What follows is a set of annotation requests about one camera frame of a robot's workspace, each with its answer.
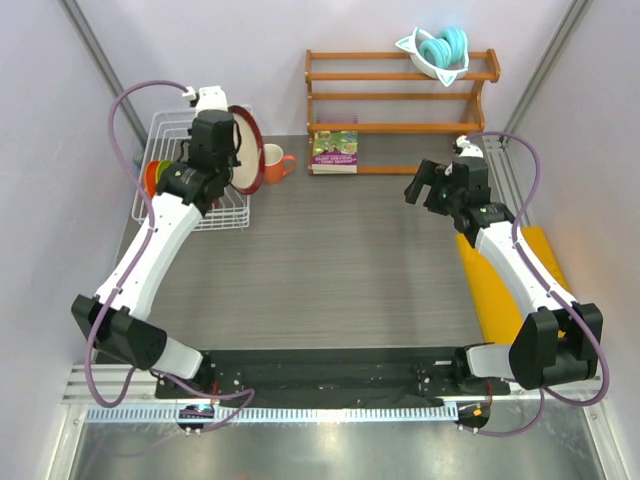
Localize green plate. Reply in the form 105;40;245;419
155;159;173;186

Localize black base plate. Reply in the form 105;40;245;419
154;344;513;411

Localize white cat ear bowl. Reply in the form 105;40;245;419
395;27;470;88

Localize teal headphones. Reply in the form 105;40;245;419
418;27;468;69

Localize white wire dish rack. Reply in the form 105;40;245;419
132;108;262;231

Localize yellow board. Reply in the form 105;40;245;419
456;226;569;345

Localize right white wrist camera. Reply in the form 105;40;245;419
453;135;484;159

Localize perforated metal rail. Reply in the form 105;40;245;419
85;402;458;424

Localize wooden shelf rack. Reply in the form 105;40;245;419
305;47;501;176

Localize orange plate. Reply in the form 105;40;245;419
143;160;159;198

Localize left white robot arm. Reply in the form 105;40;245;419
71;110;241;399

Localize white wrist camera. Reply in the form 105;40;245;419
182;85;228;113
453;135;484;159

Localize colourful book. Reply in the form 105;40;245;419
310;130;358;175

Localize large red cream plate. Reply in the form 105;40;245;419
228;105;266;195

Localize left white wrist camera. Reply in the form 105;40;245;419
182;85;228;113

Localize orange mug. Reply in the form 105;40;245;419
264;144;297;185

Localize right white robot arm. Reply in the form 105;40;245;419
404;157;603;395

